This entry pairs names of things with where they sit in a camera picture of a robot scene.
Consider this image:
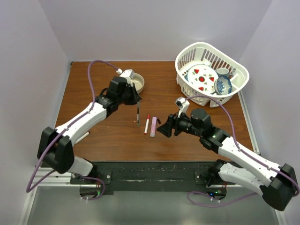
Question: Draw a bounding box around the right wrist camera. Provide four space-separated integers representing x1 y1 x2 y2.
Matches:
175 97 190 118

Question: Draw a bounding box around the white mug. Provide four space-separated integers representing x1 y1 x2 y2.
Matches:
216 67 229 77

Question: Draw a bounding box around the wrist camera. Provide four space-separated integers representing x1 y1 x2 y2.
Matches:
175 97 190 118
116 68 135 85

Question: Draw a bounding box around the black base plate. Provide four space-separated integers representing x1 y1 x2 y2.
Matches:
70 161 237 196

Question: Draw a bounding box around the green pen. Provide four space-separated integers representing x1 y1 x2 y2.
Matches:
137 106 140 125

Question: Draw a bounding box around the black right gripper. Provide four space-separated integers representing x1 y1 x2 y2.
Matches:
156 108 203 138

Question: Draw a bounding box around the beige ceramic bowl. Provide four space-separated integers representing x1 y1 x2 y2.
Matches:
132 73 145 94

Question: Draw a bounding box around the watermelon pattern plate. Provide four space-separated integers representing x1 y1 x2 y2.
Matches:
186 64 218 94

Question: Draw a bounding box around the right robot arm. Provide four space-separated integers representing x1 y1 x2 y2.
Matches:
157 109 300 211

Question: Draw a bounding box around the white plastic dish rack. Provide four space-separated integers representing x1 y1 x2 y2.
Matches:
175 42 249 107

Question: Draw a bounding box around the white red marker pen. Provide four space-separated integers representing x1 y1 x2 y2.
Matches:
144 114 150 135

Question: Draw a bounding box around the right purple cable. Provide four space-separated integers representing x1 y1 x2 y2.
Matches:
185 95 300 208

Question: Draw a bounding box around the pink highlighter pen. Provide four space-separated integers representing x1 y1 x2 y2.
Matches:
150 117 157 137

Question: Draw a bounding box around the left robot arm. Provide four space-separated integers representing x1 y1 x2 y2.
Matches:
37 75 141 184

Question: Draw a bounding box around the white black marker pen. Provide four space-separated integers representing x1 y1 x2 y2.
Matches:
76 132 90 144

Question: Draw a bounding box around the blue floral bowl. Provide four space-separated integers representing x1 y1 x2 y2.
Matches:
214 75 232 95

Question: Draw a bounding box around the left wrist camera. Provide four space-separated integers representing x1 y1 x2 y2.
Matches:
116 68 135 85

